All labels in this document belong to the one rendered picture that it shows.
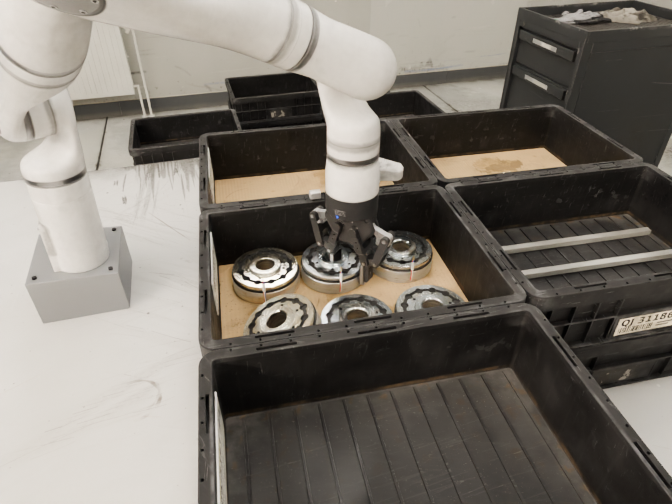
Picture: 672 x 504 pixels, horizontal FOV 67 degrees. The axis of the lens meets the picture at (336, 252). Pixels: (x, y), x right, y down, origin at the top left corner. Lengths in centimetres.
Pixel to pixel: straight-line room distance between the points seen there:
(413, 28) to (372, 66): 360
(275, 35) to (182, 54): 332
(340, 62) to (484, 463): 46
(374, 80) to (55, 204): 55
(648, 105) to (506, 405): 201
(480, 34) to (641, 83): 221
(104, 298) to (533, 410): 73
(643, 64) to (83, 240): 210
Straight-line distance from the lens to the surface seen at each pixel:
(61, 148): 90
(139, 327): 98
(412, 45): 423
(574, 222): 104
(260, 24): 53
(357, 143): 64
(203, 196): 85
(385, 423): 63
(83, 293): 100
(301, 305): 68
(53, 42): 63
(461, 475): 61
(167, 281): 106
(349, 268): 78
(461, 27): 438
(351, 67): 59
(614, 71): 234
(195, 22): 51
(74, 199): 92
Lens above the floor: 134
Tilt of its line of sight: 36 degrees down
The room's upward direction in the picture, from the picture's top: straight up
